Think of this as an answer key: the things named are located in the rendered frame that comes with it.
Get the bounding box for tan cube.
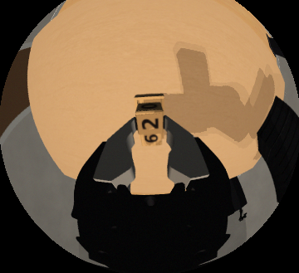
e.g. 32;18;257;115
140;134;162;146
135;102;164;134

